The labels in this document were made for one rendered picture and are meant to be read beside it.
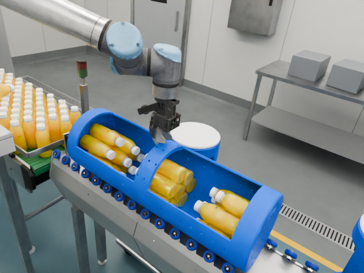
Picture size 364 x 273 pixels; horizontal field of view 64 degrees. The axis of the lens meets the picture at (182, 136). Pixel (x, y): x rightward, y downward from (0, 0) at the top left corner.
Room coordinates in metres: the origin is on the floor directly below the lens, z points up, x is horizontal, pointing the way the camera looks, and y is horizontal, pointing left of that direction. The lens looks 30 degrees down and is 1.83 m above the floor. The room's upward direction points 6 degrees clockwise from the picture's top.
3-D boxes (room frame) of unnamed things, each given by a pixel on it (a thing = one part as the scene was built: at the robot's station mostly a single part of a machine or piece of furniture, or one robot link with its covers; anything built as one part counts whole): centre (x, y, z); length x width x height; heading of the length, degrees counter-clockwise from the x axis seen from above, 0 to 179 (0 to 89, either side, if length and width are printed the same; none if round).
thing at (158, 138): (0.92, 0.08, 1.27); 0.06 x 0.03 x 0.09; 57
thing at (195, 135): (1.39, -0.07, 1.03); 0.28 x 0.28 x 0.01
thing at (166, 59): (0.93, 0.08, 1.54); 0.10 x 0.09 x 0.12; 97
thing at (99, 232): (1.27, 0.46, 0.31); 0.06 x 0.06 x 0.63; 57
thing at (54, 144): (1.29, 0.62, 0.96); 0.40 x 0.01 x 0.03; 147
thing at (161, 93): (0.93, 0.07, 1.45); 0.10 x 0.09 x 0.05; 147
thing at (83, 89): (1.76, 0.67, 0.55); 0.04 x 0.04 x 1.10; 57
